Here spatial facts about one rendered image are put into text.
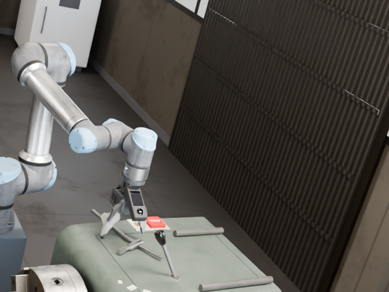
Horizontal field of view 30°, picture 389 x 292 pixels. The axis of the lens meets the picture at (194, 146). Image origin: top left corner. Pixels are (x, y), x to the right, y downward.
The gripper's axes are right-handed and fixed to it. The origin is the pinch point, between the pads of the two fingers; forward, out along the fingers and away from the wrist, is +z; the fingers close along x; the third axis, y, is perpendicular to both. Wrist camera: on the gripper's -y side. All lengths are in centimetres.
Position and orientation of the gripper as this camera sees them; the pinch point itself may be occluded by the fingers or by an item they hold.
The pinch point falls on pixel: (123, 236)
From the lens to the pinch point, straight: 232.6
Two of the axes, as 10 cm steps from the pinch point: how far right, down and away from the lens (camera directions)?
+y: -5.1, -4.2, 7.5
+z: -2.6, 9.1, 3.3
